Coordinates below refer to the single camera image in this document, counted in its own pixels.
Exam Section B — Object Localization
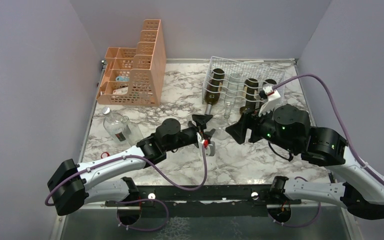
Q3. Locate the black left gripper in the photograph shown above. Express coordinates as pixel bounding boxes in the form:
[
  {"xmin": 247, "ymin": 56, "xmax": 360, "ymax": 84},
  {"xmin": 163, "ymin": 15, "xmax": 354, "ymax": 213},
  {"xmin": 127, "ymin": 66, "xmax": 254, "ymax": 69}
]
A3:
[{"xmin": 164, "ymin": 114, "xmax": 215, "ymax": 152}]

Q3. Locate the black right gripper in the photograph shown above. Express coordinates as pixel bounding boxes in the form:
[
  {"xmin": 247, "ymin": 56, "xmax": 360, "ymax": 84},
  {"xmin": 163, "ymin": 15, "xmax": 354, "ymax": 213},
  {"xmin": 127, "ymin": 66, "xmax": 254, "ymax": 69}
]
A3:
[{"xmin": 225, "ymin": 102, "xmax": 297, "ymax": 154}]

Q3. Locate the green bottle grey foil neck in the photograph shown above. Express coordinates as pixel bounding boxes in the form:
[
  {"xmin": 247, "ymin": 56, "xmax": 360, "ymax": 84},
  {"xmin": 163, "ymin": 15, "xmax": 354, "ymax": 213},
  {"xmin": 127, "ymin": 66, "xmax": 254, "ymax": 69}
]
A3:
[{"xmin": 204, "ymin": 68, "xmax": 225, "ymax": 115}]

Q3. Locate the green wine bottle white label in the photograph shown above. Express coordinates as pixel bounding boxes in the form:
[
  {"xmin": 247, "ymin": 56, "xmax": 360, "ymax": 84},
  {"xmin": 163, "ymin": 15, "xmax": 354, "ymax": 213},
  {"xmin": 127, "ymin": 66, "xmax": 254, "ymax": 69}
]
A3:
[{"xmin": 239, "ymin": 78, "xmax": 259, "ymax": 115}]

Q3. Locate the clear square glass bottle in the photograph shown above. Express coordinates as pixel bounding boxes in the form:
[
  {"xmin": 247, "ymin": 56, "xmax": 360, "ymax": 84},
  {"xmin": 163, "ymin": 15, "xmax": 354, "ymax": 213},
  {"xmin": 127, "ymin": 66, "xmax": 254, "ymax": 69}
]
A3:
[{"xmin": 121, "ymin": 115, "xmax": 144, "ymax": 146}]

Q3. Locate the clear liquor bottle red label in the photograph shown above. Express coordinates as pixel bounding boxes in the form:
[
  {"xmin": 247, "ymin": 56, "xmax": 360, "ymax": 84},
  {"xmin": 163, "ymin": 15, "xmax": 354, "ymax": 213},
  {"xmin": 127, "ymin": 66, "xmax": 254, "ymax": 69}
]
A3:
[{"xmin": 101, "ymin": 106, "xmax": 131, "ymax": 143}]

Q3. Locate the green bottle dark brown label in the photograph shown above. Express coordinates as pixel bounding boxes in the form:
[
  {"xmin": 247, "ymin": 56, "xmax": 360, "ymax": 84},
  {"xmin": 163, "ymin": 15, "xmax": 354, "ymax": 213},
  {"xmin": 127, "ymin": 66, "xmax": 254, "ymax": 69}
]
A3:
[{"xmin": 262, "ymin": 79, "xmax": 277, "ymax": 93}]

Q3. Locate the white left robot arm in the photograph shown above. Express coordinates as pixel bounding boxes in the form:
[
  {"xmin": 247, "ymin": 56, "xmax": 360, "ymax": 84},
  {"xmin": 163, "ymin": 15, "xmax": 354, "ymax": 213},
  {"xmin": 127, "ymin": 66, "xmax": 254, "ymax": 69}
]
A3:
[{"xmin": 44, "ymin": 114, "xmax": 214, "ymax": 216}]

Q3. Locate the pink plastic organizer basket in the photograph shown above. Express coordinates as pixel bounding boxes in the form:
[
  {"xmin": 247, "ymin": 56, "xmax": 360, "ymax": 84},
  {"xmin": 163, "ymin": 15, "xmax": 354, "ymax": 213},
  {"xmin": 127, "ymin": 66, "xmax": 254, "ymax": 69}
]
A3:
[{"xmin": 96, "ymin": 19, "xmax": 167, "ymax": 107}]

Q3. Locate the small red cap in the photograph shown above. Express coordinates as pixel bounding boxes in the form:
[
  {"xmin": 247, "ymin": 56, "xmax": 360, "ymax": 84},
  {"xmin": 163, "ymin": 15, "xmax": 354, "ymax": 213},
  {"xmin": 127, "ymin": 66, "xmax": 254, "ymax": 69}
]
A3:
[{"xmin": 100, "ymin": 152, "xmax": 110, "ymax": 159}]

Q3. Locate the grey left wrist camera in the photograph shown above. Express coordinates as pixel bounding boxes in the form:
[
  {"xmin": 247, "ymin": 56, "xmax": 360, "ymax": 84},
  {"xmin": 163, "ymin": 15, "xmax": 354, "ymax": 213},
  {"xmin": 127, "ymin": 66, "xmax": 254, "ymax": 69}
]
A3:
[{"xmin": 198, "ymin": 139, "xmax": 216, "ymax": 157}]

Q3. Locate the black metal base rail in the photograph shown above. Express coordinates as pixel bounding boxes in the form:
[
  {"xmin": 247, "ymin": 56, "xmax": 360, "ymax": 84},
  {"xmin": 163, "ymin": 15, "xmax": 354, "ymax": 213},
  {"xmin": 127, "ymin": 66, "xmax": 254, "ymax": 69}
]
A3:
[{"xmin": 105, "ymin": 184, "xmax": 301, "ymax": 221}]

